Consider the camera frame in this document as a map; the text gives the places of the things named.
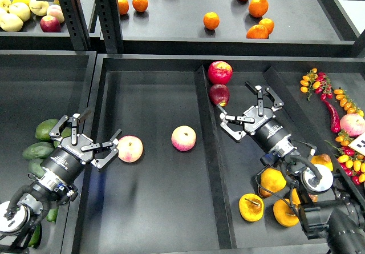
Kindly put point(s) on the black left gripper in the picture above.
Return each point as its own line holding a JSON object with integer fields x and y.
{"x": 69, "y": 160}

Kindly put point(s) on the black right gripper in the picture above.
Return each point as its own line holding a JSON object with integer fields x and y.
{"x": 259, "y": 122}

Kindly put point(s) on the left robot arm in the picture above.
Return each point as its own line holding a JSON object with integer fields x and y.
{"x": 24, "y": 212}

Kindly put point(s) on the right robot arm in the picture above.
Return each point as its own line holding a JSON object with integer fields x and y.
{"x": 322, "y": 209}

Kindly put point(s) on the green avocado top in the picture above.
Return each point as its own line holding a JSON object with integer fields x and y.
{"x": 40, "y": 150}

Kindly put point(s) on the green avocado dark flat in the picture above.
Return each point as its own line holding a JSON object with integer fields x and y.
{"x": 35, "y": 167}

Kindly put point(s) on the yellow pear by divider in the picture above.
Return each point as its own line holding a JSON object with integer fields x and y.
{"x": 323, "y": 159}

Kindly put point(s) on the yellow pear with stem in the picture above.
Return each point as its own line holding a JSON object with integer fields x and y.
{"x": 296, "y": 199}

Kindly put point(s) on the yellow pear front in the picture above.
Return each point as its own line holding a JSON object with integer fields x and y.
{"x": 284, "y": 215}

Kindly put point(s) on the dark red apple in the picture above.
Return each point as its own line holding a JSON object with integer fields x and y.
{"x": 219, "y": 94}

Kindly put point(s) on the pink apple left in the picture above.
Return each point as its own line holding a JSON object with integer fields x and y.
{"x": 130, "y": 148}

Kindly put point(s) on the pink apple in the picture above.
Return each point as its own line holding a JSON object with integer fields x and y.
{"x": 130, "y": 148}
{"x": 183, "y": 138}

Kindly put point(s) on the bright red apple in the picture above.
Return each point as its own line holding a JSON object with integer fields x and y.
{"x": 220, "y": 72}

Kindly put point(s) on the upper cherry tomato bunch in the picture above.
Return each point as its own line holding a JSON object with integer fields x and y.
{"x": 316, "y": 82}

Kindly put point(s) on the cherry tomato bunch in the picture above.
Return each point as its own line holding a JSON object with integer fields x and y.
{"x": 316, "y": 82}
{"x": 350, "y": 160}

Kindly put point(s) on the black left tray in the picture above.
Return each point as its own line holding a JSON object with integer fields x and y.
{"x": 35, "y": 86}

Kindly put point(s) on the red chili pepper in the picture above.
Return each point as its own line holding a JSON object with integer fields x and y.
{"x": 335, "y": 120}

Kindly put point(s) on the pink apple centre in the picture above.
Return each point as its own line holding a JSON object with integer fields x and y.
{"x": 183, "y": 138}

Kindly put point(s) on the orange front right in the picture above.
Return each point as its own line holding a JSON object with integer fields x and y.
{"x": 257, "y": 32}

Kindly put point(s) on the orange cherry tomato vine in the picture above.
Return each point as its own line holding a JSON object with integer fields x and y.
{"x": 348, "y": 104}

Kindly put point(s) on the pink apple right tray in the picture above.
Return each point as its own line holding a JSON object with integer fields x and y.
{"x": 352, "y": 124}

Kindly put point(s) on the orange behind front one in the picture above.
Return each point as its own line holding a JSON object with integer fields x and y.
{"x": 268, "y": 23}

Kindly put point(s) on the large black divided tray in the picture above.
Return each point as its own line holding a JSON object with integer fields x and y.
{"x": 170, "y": 201}

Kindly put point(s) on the white marker tag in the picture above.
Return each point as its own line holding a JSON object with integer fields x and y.
{"x": 358, "y": 144}

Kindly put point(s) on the lower cherry tomato bunch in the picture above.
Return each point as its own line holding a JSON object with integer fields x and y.
{"x": 350, "y": 160}

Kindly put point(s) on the orange centre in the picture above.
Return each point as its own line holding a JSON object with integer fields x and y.
{"x": 211, "y": 20}

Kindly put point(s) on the large orange right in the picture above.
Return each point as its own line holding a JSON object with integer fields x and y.
{"x": 258, "y": 8}

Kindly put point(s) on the red apple on shelf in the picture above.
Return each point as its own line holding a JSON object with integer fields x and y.
{"x": 50, "y": 24}

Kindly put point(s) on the pale peach on shelf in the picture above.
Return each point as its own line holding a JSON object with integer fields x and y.
{"x": 56, "y": 11}

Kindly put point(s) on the pale yellow apple front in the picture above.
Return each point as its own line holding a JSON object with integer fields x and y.
{"x": 11, "y": 23}

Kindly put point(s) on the pale yellow apple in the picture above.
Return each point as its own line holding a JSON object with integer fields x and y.
{"x": 11, "y": 23}
{"x": 21, "y": 10}

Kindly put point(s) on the yellow apple on shelf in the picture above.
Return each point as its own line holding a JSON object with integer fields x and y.
{"x": 38, "y": 8}

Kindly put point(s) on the pale yellow apple middle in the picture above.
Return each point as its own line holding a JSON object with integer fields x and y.
{"x": 21, "y": 10}

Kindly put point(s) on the black upright post left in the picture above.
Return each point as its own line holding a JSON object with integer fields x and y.
{"x": 76, "y": 24}

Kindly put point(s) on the black upright post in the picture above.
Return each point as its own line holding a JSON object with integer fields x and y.
{"x": 109, "y": 18}
{"x": 76, "y": 24}

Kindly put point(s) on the black upright post right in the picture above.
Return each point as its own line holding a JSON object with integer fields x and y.
{"x": 109, "y": 18}

